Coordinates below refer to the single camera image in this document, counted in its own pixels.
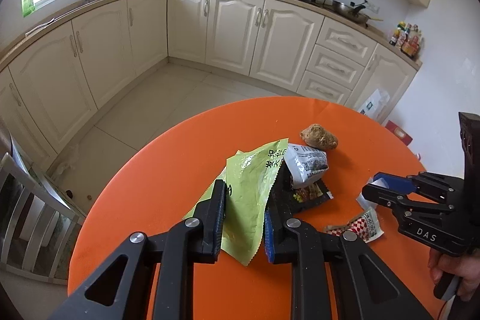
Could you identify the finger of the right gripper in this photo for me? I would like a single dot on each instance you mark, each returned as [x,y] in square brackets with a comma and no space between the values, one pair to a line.
[410,183]
[398,201]

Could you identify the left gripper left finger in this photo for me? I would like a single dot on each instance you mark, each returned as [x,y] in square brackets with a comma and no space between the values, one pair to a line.
[151,277]

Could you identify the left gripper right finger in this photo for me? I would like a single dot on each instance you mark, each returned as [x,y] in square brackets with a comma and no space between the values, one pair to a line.
[336,277]

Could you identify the red white checkered wrapper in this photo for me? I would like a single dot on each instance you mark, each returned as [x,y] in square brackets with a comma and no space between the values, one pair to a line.
[366,225]

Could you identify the light green snack wrapper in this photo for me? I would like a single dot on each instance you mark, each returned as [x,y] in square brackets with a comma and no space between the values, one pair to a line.
[249,177]

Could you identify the lower kitchen cabinets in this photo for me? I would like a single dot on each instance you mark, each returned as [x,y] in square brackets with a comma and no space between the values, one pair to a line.
[64,73]

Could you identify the person's right hand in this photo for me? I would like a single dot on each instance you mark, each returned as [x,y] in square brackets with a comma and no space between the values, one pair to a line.
[467,267]

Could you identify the round orange table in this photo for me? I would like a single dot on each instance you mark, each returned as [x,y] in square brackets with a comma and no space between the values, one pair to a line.
[165,180]

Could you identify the white rice sack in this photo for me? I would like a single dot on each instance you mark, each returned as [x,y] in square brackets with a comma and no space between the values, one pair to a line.
[375,105]

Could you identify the black dark snack wrapper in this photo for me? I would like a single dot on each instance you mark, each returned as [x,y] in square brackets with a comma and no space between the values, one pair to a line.
[296,200]

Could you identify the white black crumpled wrapper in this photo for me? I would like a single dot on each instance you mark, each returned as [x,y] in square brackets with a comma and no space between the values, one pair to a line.
[306,165]

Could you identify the brown crumpled paper ball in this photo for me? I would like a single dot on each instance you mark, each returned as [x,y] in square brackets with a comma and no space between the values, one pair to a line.
[316,136]

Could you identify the white chair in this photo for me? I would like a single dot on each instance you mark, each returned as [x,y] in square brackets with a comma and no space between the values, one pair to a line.
[40,224]

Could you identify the condiment bottles rack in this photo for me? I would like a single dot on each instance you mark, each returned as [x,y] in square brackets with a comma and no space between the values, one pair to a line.
[408,39]

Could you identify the steel wok on counter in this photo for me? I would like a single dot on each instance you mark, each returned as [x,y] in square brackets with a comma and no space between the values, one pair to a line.
[353,13]

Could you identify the green dish soap bottle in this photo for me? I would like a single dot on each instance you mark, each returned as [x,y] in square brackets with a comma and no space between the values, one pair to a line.
[28,7]

